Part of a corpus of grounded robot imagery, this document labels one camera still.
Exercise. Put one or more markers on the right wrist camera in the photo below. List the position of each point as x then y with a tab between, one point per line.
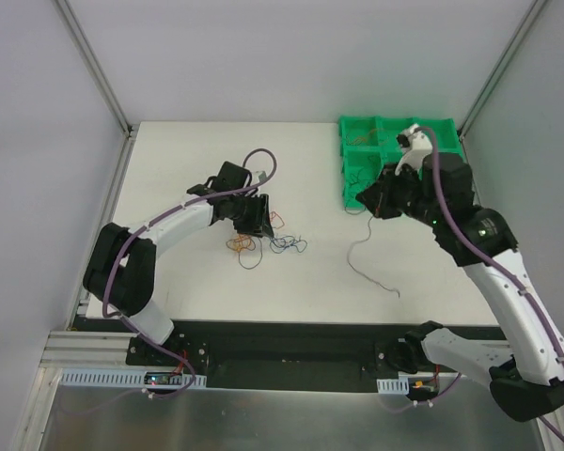
415	146

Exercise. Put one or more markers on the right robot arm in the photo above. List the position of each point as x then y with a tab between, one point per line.
526	381

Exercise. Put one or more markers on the left white cable duct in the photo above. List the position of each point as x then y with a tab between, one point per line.
114	378

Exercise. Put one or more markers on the white cable duct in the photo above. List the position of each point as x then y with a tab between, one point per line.
114	378
399	386

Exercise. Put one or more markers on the green compartment bin tray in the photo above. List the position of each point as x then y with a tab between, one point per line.
367	143

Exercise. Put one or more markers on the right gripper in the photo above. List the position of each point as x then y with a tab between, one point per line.
382	198

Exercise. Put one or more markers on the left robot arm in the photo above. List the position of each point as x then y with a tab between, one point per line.
121	269

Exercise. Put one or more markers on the right white cable duct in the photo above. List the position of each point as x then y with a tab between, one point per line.
399	386

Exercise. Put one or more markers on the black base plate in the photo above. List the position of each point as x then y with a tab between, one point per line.
308	357

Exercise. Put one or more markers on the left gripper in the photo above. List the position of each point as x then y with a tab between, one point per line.
257	214

